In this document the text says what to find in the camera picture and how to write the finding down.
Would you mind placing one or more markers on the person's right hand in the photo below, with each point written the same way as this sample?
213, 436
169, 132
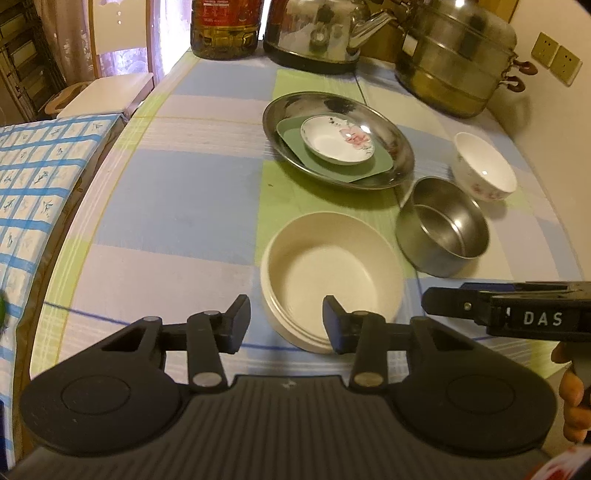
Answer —
570, 392

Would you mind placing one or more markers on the black metal rack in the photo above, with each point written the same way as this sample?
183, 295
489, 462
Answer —
23, 55

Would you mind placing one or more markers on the small floral saucer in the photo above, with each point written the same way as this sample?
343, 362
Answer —
332, 141

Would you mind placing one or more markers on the blue patterned cloth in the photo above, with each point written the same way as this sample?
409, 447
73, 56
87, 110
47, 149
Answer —
32, 184

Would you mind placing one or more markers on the steel kettle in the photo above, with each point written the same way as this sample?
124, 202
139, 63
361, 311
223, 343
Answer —
314, 37

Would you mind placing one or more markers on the cooking oil bottle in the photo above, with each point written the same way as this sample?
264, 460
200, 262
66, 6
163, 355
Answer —
224, 32

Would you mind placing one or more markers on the green square plate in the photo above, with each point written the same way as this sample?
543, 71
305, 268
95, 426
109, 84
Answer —
351, 173

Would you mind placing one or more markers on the green object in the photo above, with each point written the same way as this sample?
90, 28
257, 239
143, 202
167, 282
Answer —
2, 314

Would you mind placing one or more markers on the plaid tablecloth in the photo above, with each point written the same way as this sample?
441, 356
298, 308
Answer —
184, 194

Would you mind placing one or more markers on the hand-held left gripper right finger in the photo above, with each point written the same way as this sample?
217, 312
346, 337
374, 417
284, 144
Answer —
333, 323

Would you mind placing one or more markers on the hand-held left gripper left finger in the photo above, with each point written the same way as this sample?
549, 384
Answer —
240, 319

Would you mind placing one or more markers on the sheer curtain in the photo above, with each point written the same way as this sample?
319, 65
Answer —
134, 41

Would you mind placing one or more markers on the wall socket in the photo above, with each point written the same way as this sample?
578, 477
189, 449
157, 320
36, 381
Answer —
567, 65
545, 50

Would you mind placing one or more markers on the white chair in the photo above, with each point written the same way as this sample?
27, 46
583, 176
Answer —
111, 92

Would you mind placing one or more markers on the steel steamer pot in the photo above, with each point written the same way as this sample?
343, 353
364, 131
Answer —
457, 60

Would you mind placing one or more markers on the deep steel bowl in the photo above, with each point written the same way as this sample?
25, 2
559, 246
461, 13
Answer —
438, 230

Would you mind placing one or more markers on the large shallow steel plate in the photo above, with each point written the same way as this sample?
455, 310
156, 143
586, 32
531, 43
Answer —
295, 104

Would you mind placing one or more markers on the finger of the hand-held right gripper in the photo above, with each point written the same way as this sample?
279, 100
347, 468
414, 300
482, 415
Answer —
455, 307
508, 287

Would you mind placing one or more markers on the cream plastic bowl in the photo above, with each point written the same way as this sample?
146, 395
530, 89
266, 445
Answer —
323, 267

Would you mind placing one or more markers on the white floral bowl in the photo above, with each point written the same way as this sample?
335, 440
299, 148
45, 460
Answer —
485, 166

